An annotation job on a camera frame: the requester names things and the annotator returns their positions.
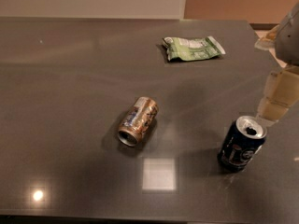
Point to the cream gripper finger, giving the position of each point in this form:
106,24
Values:
281,92
267,41

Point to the orange soda can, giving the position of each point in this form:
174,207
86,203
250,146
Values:
136,122

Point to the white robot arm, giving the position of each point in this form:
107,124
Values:
287,42

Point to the blue soda can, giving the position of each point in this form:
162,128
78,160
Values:
245,137

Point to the green snack bag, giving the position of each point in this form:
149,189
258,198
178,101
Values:
197,49

